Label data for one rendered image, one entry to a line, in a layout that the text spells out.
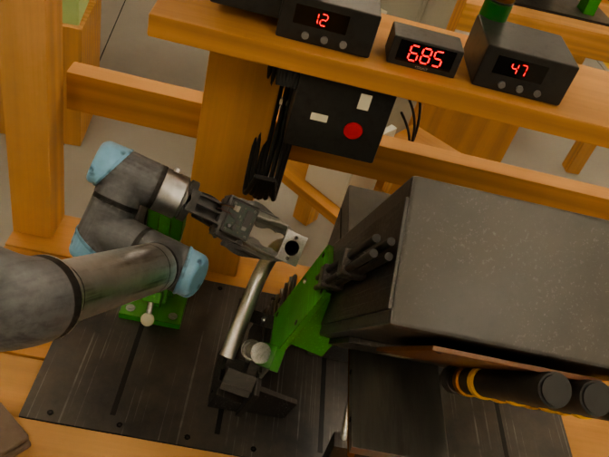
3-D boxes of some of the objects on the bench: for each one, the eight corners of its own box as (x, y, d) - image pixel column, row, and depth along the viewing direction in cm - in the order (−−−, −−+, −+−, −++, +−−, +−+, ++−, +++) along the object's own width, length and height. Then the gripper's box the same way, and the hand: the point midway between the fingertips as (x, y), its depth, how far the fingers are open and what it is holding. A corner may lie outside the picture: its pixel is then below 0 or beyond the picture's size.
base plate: (584, 522, 128) (590, 518, 126) (18, 422, 116) (17, 415, 115) (538, 354, 160) (543, 349, 158) (91, 262, 148) (91, 255, 147)
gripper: (173, 229, 102) (293, 281, 107) (201, 167, 103) (318, 221, 108) (168, 228, 110) (279, 277, 116) (194, 170, 111) (303, 221, 117)
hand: (286, 246), depth 114 cm, fingers closed on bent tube, 3 cm apart
